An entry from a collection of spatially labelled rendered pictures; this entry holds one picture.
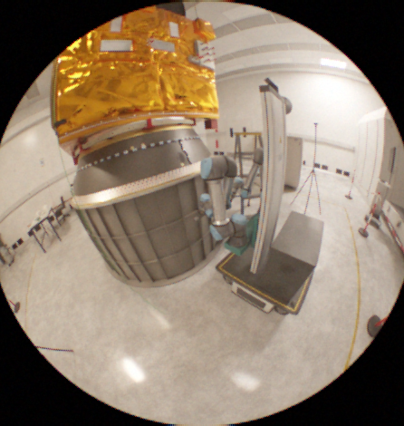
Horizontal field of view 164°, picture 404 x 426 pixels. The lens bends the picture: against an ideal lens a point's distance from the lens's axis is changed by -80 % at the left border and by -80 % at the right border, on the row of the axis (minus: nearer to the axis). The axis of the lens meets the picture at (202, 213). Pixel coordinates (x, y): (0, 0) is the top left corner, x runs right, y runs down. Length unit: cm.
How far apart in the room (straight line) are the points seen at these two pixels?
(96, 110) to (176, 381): 230
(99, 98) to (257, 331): 242
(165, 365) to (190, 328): 48
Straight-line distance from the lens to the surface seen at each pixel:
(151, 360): 162
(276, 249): 94
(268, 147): 84
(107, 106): 132
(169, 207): 125
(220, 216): 87
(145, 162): 122
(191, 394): 156
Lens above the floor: 149
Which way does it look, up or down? 31 degrees down
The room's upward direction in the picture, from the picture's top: 7 degrees counter-clockwise
